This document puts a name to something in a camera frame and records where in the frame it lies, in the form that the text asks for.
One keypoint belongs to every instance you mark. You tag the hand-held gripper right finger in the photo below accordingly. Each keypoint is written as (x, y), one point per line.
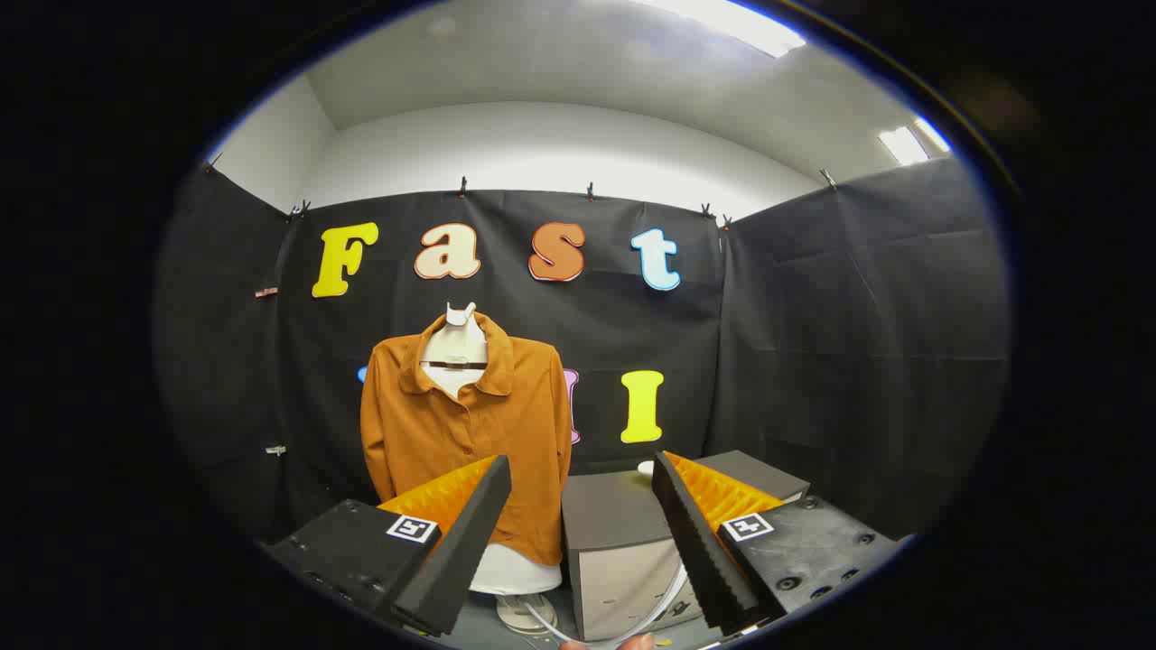
(700, 551)

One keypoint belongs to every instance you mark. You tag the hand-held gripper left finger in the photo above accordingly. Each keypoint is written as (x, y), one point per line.
(461, 560)

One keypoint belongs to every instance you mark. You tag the orange button-up shirt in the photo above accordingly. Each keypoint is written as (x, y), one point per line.
(424, 433)

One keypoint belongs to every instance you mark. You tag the grey drawer cabinet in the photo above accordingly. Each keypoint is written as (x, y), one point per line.
(605, 515)

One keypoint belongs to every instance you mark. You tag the white mannequin torso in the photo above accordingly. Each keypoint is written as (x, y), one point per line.
(456, 348)

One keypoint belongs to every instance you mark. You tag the black backdrop cloth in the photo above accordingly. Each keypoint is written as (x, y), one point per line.
(813, 316)

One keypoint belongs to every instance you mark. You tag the small ceiling light panel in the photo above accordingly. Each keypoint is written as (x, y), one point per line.
(903, 144)

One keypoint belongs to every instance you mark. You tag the long ceiling light panel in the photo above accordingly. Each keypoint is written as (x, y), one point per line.
(741, 27)

